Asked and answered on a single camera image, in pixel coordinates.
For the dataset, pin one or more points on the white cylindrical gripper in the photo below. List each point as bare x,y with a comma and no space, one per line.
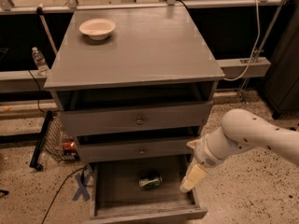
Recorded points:
204,157

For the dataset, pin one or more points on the green soda can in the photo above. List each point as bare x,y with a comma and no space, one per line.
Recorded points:
150,182

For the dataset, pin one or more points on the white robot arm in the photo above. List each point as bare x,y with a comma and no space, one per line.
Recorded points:
239,132

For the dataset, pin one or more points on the grey top drawer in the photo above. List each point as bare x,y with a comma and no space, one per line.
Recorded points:
135,119

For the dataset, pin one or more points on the grey middle drawer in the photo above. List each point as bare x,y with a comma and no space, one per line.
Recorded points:
96,151

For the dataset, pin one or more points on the grey open bottom drawer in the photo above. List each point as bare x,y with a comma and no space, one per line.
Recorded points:
118,199

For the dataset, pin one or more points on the grey wooden drawer cabinet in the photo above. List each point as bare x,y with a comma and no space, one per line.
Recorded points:
155,56

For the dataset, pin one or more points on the blue tape cross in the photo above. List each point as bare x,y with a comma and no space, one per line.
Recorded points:
82,181

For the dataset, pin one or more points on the dark grey side cabinet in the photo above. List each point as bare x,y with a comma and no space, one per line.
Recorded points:
281,86

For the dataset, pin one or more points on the orange object in basket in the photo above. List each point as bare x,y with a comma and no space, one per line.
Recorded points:
69,146

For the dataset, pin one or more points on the black bar on floor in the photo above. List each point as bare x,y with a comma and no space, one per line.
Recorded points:
40,142

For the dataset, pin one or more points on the white paper bowl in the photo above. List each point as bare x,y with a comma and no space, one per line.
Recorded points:
97,29

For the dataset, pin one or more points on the clear plastic water bottle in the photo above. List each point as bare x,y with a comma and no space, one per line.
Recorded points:
40,62

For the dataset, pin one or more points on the wire mesh basket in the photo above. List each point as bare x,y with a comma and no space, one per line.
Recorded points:
54,138

